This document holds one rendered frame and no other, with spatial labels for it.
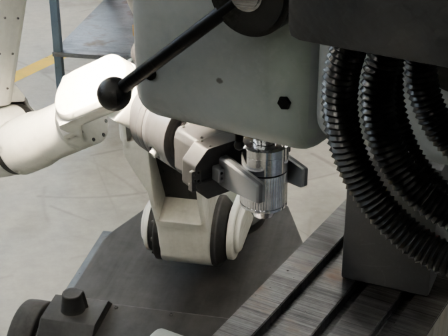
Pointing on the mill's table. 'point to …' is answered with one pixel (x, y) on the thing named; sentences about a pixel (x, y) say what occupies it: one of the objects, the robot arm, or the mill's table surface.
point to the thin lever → (239, 142)
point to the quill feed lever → (120, 88)
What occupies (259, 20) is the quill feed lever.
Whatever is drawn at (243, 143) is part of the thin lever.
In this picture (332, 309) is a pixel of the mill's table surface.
